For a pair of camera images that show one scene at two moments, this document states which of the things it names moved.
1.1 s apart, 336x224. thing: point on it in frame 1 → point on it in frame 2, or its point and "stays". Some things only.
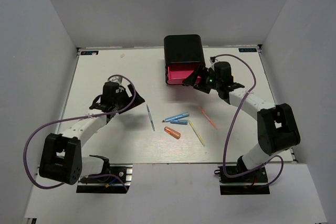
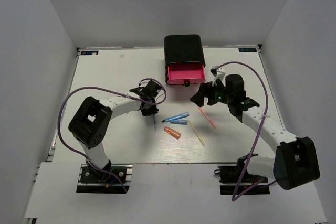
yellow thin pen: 197,134 stays
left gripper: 138,100 → 153,110
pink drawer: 177,73 stays
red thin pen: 202,111 stays
